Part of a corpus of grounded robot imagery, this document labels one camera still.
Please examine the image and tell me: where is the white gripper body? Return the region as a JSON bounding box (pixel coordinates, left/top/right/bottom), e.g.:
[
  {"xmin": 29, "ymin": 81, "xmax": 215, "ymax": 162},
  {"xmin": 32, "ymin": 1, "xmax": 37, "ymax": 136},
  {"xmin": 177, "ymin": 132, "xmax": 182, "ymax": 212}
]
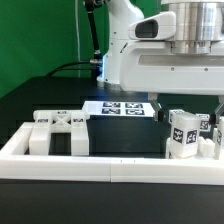
[{"xmin": 120, "ymin": 41, "xmax": 224, "ymax": 96}]

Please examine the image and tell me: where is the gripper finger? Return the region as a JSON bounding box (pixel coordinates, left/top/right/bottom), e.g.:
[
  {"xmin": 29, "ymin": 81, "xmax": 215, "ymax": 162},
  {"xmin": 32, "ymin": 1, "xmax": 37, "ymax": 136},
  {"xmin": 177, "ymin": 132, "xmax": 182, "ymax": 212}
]
[
  {"xmin": 148, "ymin": 93, "xmax": 164, "ymax": 122},
  {"xmin": 209, "ymin": 95, "xmax": 224, "ymax": 129}
]

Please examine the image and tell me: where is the white chair seat part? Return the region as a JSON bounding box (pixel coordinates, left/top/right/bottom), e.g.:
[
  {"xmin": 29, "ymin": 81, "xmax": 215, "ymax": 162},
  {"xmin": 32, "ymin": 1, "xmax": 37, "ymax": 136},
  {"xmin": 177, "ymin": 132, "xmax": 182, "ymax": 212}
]
[{"xmin": 166, "ymin": 137, "xmax": 224, "ymax": 160}]

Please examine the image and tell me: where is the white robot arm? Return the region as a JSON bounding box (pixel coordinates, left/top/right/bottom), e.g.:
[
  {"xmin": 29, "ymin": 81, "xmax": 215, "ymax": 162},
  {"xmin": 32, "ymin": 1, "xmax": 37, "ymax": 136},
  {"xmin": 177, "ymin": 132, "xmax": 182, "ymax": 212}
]
[{"xmin": 97, "ymin": 0, "xmax": 224, "ymax": 124}]

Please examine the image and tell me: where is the white chair back part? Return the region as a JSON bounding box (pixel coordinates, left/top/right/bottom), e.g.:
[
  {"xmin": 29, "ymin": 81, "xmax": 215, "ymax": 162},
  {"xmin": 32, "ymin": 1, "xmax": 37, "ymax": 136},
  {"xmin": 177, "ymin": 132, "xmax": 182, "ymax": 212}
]
[{"xmin": 29, "ymin": 110, "xmax": 90, "ymax": 156}]

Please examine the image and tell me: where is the white tagged cube far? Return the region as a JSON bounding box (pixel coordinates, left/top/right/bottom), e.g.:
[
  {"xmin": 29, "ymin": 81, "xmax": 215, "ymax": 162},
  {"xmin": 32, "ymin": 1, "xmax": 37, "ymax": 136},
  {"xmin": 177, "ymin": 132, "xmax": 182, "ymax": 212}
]
[{"xmin": 198, "ymin": 114, "xmax": 211, "ymax": 132}]

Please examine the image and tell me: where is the white tagged cube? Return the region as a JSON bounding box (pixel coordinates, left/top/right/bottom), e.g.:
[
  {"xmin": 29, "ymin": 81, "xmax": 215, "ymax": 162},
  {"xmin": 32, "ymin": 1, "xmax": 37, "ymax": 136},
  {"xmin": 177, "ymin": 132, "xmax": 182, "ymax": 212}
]
[
  {"xmin": 168, "ymin": 109, "xmax": 185, "ymax": 124},
  {"xmin": 198, "ymin": 114, "xmax": 211, "ymax": 132}
]

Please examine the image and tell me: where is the white tagged cube near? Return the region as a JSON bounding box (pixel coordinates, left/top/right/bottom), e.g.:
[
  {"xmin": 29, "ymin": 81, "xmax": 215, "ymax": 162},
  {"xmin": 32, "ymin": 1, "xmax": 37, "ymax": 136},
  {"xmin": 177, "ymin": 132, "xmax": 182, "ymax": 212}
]
[{"xmin": 168, "ymin": 109, "xmax": 185, "ymax": 124}]

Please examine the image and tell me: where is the white marker sheet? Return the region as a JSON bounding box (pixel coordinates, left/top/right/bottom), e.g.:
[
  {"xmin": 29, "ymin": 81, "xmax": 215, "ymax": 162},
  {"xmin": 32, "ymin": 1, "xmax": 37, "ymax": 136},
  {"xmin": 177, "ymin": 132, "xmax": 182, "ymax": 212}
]
[{"xmin": 82, "ymin": 101, "xmax": 156, "ymax": 118}]

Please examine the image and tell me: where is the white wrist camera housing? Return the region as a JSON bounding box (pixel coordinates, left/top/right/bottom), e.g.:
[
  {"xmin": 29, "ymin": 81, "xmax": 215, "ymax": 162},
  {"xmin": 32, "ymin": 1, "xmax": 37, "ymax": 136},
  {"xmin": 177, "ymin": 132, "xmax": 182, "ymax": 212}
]
[{"xmin": 128, "ymin": 11, "xmax": 176, "ymax": 41}]

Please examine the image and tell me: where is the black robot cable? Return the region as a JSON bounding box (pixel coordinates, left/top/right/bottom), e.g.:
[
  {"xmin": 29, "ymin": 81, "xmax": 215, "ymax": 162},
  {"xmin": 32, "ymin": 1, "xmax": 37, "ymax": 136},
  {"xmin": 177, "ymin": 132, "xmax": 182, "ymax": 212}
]
[{"xmin": 46, "ymin": 0, "xmax": 105, "ymax": 78}]

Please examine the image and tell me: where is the white U-shaped obstacle frame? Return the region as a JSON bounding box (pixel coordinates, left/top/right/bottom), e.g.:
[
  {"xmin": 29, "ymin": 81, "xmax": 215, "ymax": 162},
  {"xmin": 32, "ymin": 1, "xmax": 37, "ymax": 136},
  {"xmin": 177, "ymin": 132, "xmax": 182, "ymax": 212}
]
[{"xmin": 0, "ymin": 122, "xmax": 224, "ymax": 185}]

